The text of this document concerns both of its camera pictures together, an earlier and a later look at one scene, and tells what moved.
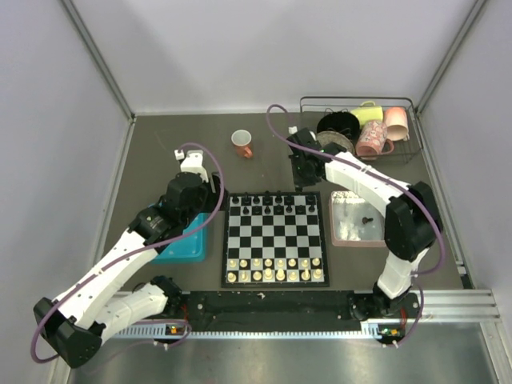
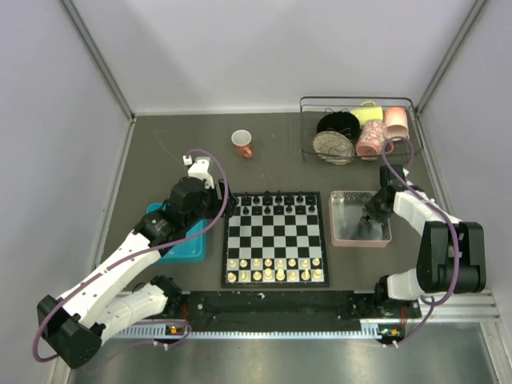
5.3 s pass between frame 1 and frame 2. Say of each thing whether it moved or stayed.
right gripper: moved
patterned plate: stayed
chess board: stayed
